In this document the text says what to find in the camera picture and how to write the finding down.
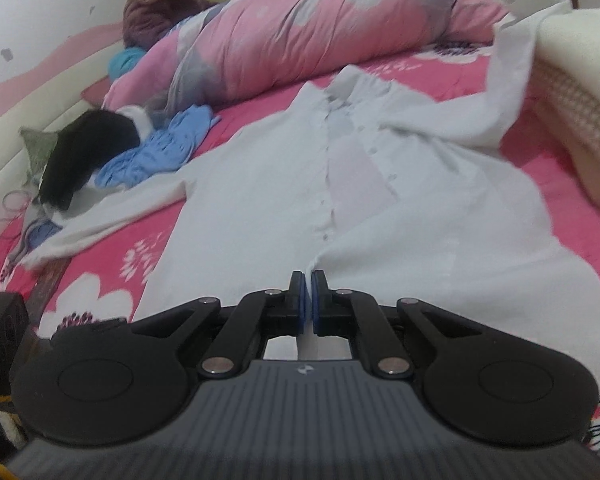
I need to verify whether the pink grey floral duvet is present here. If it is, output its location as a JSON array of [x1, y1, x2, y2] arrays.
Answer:
[[102, 0, 511, 111]]

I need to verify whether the cream padded headboard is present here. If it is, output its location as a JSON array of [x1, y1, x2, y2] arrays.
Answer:
[[0, 75, 126, 201]]

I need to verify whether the green patterned cushion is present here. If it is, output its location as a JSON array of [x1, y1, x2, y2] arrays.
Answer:
[[20, 127, 61, 186]]

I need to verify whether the teal cloth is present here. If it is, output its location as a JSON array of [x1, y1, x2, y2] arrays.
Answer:
[[107, 46, 146, 81]]

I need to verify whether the stack of folded clothes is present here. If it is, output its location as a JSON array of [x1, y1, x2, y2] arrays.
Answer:
[[535, 7, 600, 96]]

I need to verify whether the blue crumpled cloth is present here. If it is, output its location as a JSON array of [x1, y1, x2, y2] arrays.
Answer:
[[95, 105, 222, 191]]

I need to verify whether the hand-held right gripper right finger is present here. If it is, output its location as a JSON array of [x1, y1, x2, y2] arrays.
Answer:
[[311, 270, 483, 380]]

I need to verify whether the white shirt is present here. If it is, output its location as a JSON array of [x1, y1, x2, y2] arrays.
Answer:
[[17, 0, 600, 388]]

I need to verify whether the pink floral bed blanket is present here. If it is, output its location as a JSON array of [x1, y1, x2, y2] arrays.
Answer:
[[0, 42, 600, 466]]

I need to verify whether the pink checked folded cloth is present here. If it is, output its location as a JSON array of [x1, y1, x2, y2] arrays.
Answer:
[[527, 60, 600, 171]]

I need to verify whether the pink pillow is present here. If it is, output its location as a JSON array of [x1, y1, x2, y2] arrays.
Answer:
[[80, 80, 118, 108]]

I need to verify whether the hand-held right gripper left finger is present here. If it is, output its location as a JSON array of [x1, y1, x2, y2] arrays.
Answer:
[[130, 270, 312, 380]]

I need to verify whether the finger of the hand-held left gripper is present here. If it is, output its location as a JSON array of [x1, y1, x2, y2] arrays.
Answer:
[[50, 317, 131, 343]]

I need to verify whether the black garment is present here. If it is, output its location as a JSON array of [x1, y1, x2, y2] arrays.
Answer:
[[37, 104, 153, 211]]

